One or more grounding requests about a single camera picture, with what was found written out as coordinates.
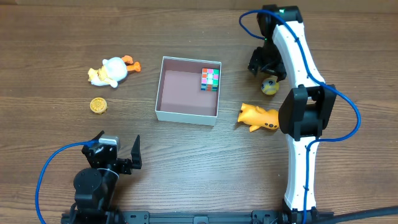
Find yellow grey face ball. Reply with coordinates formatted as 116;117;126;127
261;76;279;95

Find orange plush dog toy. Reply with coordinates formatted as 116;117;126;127
238;103;280;132

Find multicoloured puzzle cube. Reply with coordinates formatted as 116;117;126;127
201;68;220;91

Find white cardboard box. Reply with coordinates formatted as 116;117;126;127
155;56;221;126

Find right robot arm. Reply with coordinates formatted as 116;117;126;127
248;4;336;223

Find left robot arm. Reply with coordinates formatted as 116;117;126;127
61;131;142;224

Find white plush duck toy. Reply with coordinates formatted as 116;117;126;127
88;55;142;88

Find blue left camera cable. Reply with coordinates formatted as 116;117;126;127
35;140;100;224

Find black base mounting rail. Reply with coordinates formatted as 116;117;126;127
60;210;335;224

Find thick black cable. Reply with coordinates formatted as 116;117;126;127
313;205;398;224

